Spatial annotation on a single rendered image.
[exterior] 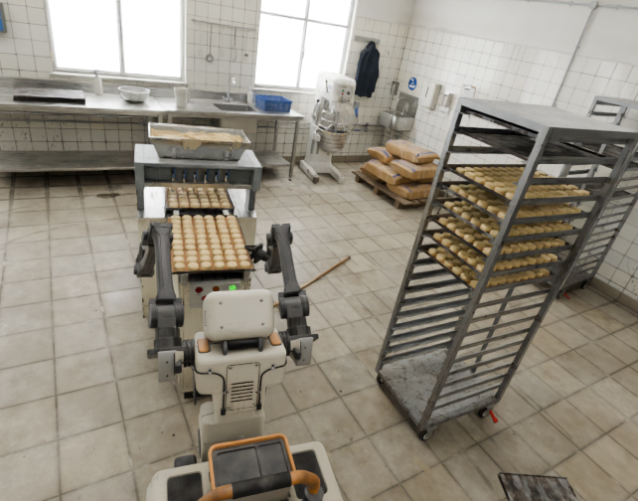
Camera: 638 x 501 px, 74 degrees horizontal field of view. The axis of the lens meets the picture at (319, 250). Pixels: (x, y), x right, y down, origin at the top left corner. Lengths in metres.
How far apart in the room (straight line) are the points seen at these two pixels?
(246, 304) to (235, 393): 0.28
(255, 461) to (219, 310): 0.44
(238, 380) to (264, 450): 0.22
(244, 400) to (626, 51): 4.74
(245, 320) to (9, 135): 4.81
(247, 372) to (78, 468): 1.34
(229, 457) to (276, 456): 0.14
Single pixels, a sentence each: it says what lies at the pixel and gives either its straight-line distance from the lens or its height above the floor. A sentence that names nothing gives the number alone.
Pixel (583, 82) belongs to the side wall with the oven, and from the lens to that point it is 5.41.
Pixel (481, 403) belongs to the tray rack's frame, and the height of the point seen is 0.15.
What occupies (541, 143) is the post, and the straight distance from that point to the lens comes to 1.81.
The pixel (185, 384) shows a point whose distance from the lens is 2.56.
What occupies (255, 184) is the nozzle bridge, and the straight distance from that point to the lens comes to 2.67.
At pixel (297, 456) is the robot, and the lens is 1.49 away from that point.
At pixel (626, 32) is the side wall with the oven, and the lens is 5.32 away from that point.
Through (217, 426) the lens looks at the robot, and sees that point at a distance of 1.61.
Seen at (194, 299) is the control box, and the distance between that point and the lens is 2.13.
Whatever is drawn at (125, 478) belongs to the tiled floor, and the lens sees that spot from 2.44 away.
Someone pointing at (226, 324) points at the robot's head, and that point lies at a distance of 1.30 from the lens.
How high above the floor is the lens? 2.04
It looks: 29 degrees down
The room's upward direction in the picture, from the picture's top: 10 degrees clockwise
